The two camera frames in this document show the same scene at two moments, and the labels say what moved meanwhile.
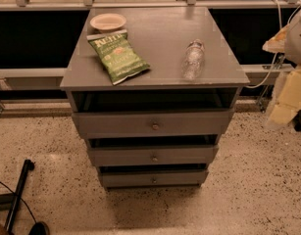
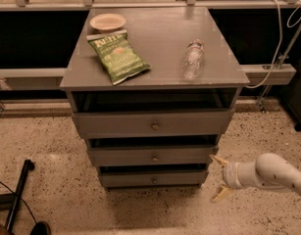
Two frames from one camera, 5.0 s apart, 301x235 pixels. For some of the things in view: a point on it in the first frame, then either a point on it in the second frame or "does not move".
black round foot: (39, 228) does not move
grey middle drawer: (153, 155) does not move
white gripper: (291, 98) to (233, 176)
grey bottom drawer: (154, 179) does not move
